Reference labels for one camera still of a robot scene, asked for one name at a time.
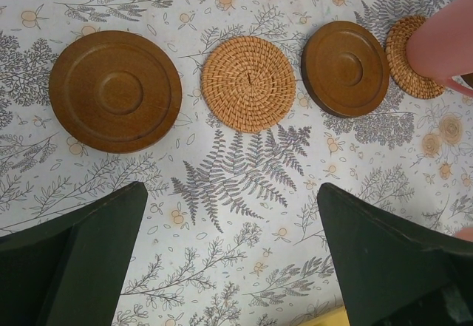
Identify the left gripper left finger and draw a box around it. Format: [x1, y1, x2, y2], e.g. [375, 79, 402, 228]
[1, 182, 148, 325]

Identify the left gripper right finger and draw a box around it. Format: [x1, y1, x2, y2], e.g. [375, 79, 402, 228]
[317, 183, 472, 325]

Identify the brown wooden coaster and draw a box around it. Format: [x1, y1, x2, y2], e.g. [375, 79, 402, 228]
[301, 21, 389, 118]
[49, 30, 183, 153]

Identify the woven rattan coaster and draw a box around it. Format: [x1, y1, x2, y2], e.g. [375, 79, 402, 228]
[385, 15, 445, 100]
[201, 36, 296, 133]

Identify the pink mug cream inside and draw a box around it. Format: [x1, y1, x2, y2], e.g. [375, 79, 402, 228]
[406, 0, 472, 96]

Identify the yellow plastic tray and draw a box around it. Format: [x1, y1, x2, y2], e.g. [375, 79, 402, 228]
[299, 307, 350, 326]

